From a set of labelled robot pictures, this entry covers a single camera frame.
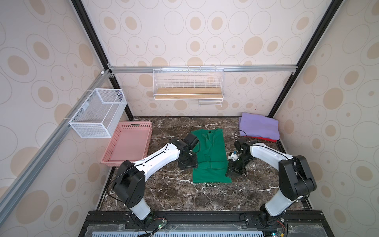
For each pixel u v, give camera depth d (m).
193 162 0.73
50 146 0.53
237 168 0.76
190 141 0.67
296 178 0.46
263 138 1.05
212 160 0.95
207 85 1.00
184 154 0.61
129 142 1.06
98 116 1.06
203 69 0.92
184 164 0.71
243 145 0.68
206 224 0.73
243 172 0.78
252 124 1.12
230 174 0.81
